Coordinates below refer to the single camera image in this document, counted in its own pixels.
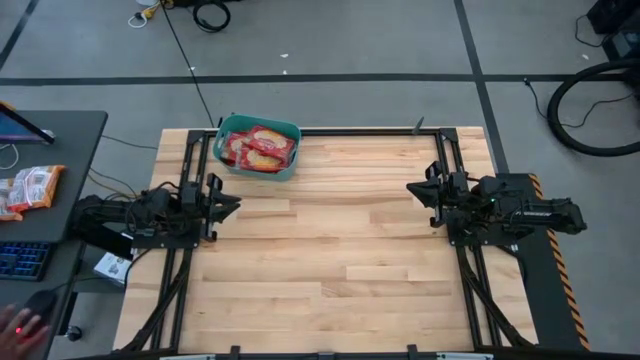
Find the teal plastic basket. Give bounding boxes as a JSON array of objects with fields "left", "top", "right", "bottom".
[{"left": 212, "top": 113, "right": 303, "bottom": 182}]

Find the white box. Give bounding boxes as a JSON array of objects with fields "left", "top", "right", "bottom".
[{"left": 93, "top": 251, "right": 133, "bottom": 288}]

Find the desk computer monitor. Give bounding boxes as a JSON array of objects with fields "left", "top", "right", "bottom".
[{"left": 0, "top": 101, "right": 56, "bottom": 146}]

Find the black desk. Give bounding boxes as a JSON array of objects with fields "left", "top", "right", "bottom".
[{"left": 0, "top": 109, "right": 109, "bottom": 360}]

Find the black table frame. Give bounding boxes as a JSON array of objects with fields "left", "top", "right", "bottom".
[{"left": 113, "top": 127, "right": 539, "bottom": 360}]

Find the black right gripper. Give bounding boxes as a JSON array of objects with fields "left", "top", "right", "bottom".
[{"left": 405, "top": 160, "right": 451, "bottom": 230}]

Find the thin black floor cable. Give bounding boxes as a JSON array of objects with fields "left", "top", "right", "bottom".
[{"left": 522, "top": 77, "right": 636, "bottom": 130}]

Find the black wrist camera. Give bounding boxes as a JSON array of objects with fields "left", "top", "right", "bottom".
[
  {"left": 447, "top": 171, "right": 471, "bottom": 199},
  {"left": 179, "top": 181, "right": 203, "bottom": 211}
]

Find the black hazard striped base plate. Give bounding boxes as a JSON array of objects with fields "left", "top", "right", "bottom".
[{"left": 492, "top": 172, "right": 592, "bottom": 351}]

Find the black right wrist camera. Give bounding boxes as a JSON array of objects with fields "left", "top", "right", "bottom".
[{"left": 447, "top": 171, "right": 471, "bottom": 199}]

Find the black equipment case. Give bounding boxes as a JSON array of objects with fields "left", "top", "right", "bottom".
[{"left": 587, "top": 0, "right": 640, "bottom": 62}]

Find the white yellow plug cable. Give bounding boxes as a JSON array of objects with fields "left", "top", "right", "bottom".
[{"left": 127, "top": 0, "right": 164, "bottom": 29}]

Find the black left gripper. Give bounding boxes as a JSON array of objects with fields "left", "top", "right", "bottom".
[{"left": 199, "top": 172, "right": 243, "bottom": 243}]

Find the black computer mouse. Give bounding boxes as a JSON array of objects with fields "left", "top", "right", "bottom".
[{"left": 22, "top": 288, "right": 59, "bottom": 331}]

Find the coiled black cable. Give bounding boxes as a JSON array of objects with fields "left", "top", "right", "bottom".
[{"left": 192, "top": 0, "right": 233, "bottom": 34}]

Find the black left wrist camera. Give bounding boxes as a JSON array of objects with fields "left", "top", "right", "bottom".
[{"left": 179, "top": 181, "right": 203, "bottom": 211}]

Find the blue backlit keyboard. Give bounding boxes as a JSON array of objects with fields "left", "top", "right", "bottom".
[{"left": 0, "top": 241, "right": 54, "bottom": 282}]

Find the long black floor cable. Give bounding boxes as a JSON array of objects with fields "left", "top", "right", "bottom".
[{"left": 159, "top": 0, "right": 217, "bottom": 129}]

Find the person's hand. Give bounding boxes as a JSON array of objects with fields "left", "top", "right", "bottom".
[{"left": 0, "top": 303, "right": 51, "bottom": 360}]

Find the large black hose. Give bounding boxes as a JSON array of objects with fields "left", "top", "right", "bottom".
[{"left": 546, "top": 58, "right": 640, "bottom": 157}]

